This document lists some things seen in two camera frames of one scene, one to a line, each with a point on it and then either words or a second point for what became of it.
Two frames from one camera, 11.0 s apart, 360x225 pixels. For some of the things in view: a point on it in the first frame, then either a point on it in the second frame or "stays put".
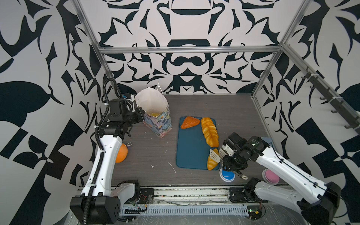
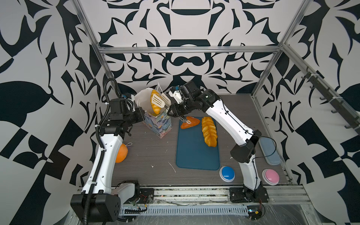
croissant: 211,163 -> 156,108
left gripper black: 138,112 stays put
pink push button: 270,177 stays put
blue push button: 227,176 stays put
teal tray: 192,149 stays put
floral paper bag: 157,113 stays put
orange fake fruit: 122,153 stays put
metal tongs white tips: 213,155 -> 164,102
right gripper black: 227,164 -> 175,110
